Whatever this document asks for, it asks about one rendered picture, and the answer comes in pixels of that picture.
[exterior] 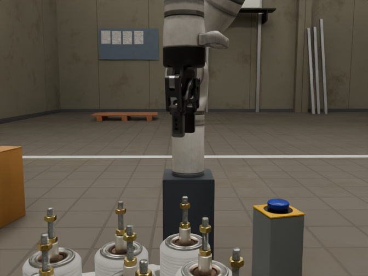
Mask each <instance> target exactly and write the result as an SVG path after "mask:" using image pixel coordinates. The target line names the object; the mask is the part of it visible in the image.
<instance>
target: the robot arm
mask: <svg viewBox="0 0 368 276"><path fill-rule="evenodd" d="M244 2H245V0H164V26H163V66H164V67H166V70H165V100H166V111H167V112H170V115H171V135H172V175H174V176H177V177H200V176H203V175H204V112H205V106H206V104H207V101H208V86H209V71H208V66H207V64H206V62H205V50H206V48H213V49H228V48H229V40H228V38H227V37H226V36H224V35H223V34H222V32H223V31H224V30H226V29H227V28H228V27H229V25H230V24H231V23H232V22H233V21H234V19H235V17H236V16H237V14H238V13H239V11H240V9H241V7H242V5H243V4H244Z"/></svg>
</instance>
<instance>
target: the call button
mask: <svg viewBox="0 0 368 276"><path fill-rule="evenodd" d="M267 205H268V207H269V209H270V210H272V211H277V212H283V211H286V210H287V208H289V202H288V201H286V200H283V199H270V200H269V201H268V202H267Z"/></svg>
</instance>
